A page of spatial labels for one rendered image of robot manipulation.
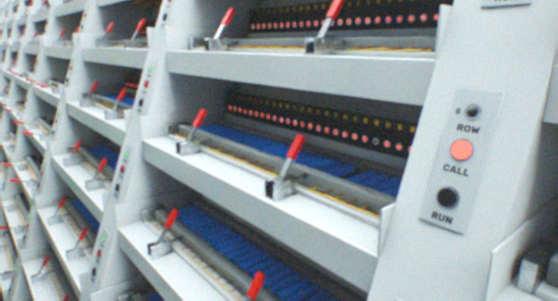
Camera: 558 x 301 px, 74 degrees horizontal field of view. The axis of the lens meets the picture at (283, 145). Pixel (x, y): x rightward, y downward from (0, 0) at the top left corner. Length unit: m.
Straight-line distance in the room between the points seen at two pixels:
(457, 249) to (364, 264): 0.10
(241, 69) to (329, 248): 0.32
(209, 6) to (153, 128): 0.30
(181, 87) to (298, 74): 0.42
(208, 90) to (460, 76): 0.65
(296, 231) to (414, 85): 0.21
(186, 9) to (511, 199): 0.73
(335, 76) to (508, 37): 0.19
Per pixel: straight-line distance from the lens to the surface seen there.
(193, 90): 0.89
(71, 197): 1.60
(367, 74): 0.44
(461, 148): 0.35
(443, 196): 0.35
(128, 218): 0.90
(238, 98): 0.85
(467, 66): 0.38
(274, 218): 0.49
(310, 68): 0.49
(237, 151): 0.66
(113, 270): 0.94
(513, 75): 0.36
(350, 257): 0.41
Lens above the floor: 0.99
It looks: 1 degrees down
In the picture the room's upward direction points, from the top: 16 degrees clockwise
